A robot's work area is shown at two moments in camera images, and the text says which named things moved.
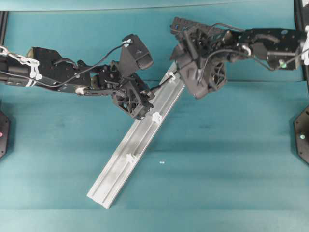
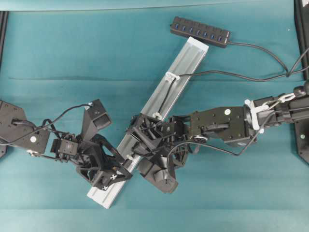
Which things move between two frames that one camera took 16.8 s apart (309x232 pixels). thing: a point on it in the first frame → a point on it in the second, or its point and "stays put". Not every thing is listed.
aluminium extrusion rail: (125, 157) stays put
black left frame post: (3, 23) stays put
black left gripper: (129, 92) → (90, 153)
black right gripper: (201, 51) → (168, 140)
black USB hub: (186, 28) stays put
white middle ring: (157, 117) stays put
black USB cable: (168, 79) → (175, 77)
